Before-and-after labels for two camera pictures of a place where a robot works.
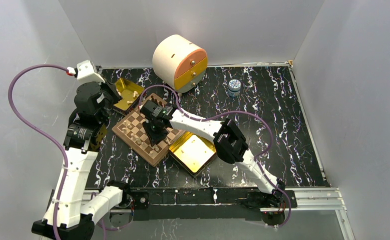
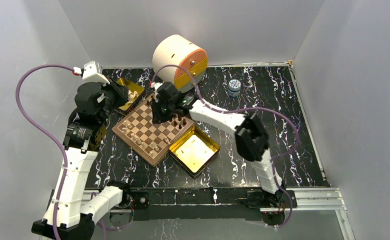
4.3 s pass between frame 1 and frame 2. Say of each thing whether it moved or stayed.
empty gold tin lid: stayed
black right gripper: moved
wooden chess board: stayed
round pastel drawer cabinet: stayed
